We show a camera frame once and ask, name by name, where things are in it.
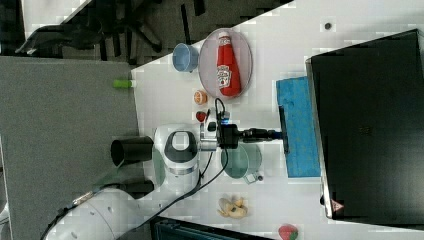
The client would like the green marker pen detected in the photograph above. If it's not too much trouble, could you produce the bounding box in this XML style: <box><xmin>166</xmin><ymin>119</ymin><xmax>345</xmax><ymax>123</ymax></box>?
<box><xmin>113</xmin><ymin>79</ymin><xmax>136</xmax><ymax>89</ymax></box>

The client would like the pink red fruit toy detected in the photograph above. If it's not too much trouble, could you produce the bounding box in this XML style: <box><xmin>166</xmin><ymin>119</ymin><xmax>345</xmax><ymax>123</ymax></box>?
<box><xmin>278</xmin><ymin>224</ymin><xmax>298</xmax><ymax>240</ymax></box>

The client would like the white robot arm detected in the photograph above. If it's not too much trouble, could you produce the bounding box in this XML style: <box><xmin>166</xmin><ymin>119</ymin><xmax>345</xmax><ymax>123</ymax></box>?
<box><xmin>40</xmin><ymin>108</ymin><xmax>287</xmax><ymax>240</ymax></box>

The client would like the dark blue table rail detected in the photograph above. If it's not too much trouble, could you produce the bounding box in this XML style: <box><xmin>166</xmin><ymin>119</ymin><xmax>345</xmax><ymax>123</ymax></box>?
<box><xmin>149</xmin><ymin>217</ymin><xmax>273</xmax><ymax>240</ymax></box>

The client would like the black office chair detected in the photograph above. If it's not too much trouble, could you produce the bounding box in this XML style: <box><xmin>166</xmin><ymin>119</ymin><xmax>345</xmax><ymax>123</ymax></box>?
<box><xmin>15</xmin><ymin>0</ymin><xmax>162</xmax><ymax>60</ymax></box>

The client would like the green mug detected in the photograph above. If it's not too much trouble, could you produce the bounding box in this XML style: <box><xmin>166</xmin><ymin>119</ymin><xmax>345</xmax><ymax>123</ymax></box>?
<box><xmin>221</xmin><ymin>143</ymin><xmax>263</xmax><ymax>184</ymax></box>

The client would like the red strawberry toy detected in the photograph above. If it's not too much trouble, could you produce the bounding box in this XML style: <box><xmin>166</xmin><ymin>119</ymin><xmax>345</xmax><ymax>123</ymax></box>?
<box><xmin>196</xmin><ymin>111</ymin><xmax>207</xmax><ymax>122</ymax></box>

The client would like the yellow peeled banana toy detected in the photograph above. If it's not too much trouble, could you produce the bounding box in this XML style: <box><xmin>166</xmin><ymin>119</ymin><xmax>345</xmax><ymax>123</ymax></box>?
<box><xmin>217</xmin><ymin>198</ymin><xmax>248</xmax><ymax>219</ymax></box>

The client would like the blue cup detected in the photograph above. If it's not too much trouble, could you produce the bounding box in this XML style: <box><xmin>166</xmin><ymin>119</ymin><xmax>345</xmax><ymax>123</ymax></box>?
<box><xmin>172</xmin><ymin>43</ymin><xmax>199</xmax><ymax>72</ymax></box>

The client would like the silver black toaster oven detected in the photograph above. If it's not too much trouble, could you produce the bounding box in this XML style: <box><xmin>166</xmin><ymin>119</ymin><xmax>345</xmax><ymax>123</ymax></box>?
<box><xmin>276</xmin><ymin>29</ymin><xmax>424</xmax><ymax>229</ymax></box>

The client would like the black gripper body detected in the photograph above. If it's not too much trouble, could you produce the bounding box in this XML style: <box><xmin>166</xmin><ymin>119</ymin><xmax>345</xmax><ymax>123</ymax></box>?
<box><xmin>217</xmin><ymin>124</ymin><xmax>267</xmax><ymax>149</ymax></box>

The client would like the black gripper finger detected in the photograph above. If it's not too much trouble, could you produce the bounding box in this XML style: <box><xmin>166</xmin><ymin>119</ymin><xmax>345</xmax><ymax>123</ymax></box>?
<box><xmin>267</xmin><ymin>130</ymin><xmax>283</xmax><ymax>137</ymax></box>
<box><xmin>265</xmin><ymin>136</ymin><xmax>283</xmax><ymax>141</ymax></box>

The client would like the black frying pan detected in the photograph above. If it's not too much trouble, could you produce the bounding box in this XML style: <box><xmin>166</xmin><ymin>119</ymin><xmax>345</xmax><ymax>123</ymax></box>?
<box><xmin>110</xmin><ymin>136</ymin><xmax>153</xmax><ymax>166</ymax></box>

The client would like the green colander basket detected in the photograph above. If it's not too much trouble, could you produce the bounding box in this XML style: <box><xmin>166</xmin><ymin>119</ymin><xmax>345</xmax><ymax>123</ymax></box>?
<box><xmin>152</xmin><ymin>150</ymin><xmax>165</xmax><ymax>186</ymax></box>

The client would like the orange half toy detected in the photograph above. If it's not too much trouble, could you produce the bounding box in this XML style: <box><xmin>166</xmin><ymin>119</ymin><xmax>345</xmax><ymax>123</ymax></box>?
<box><xmin>193</xmin><ymin>90</ymin><xmax>208</xmax><ymax>105</ymax></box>

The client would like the red ketchup bottle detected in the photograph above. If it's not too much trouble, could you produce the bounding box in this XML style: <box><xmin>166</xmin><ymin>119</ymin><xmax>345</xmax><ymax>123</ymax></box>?
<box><xmin>217</xmin><ymin>32</ymin><xmax>241</xmax><ymax>97</ymax></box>

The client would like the grey round plate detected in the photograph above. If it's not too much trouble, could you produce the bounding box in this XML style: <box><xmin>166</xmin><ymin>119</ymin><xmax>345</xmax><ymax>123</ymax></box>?
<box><xmin>198</xmin><ymin>28</ymin><xmax>253</xmax><ymax>100</ymax></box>

